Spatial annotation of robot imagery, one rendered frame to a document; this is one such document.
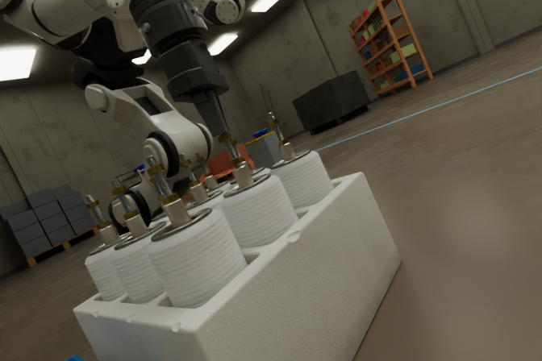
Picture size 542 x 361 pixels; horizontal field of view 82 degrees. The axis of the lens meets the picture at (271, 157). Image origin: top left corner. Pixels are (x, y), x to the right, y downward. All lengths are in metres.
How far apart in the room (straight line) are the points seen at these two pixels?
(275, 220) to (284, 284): 0.09
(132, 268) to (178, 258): 0.12
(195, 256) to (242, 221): 0.10
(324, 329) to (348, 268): 0.09
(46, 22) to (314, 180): 0.50
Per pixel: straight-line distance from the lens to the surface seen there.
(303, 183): 0.50
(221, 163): 4.97
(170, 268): 0.36
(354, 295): 0.49
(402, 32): 8.12
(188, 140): 0.93
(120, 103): 1.06
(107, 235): 0.60
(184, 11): 0.46
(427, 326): 0.49
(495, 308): 0.50
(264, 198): 0.42
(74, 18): 0.62
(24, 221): 8.05
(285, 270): 0.38
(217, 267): 0.36
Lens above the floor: 0.30
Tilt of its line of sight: 3 degrees down
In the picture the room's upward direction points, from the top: 25 degrees counter-clockwise
